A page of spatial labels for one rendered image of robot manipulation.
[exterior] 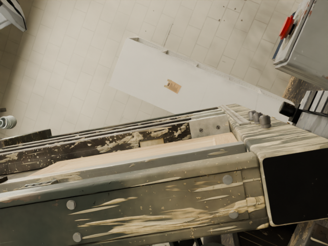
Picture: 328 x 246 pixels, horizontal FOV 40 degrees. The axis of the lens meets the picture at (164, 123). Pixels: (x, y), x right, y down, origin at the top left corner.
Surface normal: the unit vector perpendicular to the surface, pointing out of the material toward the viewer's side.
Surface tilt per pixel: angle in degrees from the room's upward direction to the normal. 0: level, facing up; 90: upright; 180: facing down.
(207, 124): 90
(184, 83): 90
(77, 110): 90
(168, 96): 90
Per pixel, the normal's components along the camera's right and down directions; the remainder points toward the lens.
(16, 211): -0.09, 0.07
